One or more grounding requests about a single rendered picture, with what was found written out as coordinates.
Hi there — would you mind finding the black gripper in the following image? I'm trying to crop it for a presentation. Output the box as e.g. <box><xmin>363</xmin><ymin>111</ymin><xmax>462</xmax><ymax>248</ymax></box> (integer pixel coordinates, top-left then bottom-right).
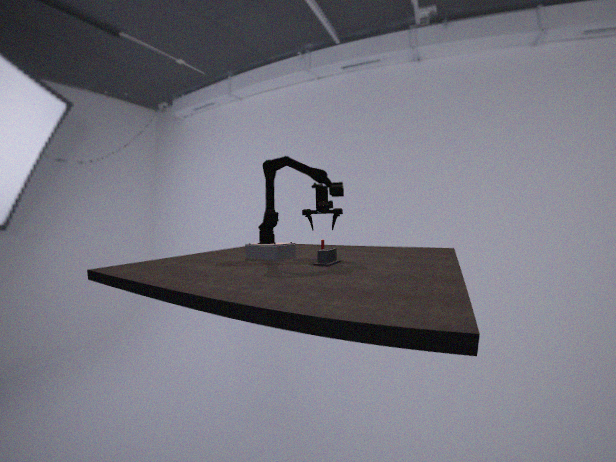
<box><xmin>302</xmin><ymin>197</ymin><xmax>343</xmax><ymax>230</ymax></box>

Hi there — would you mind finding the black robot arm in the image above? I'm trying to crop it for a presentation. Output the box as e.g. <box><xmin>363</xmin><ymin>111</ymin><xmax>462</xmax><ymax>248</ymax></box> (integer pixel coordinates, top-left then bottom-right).
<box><xmin>257</xmin><ymin>156</ymin><xmax>344</xmax><ymax>244</ymax></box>

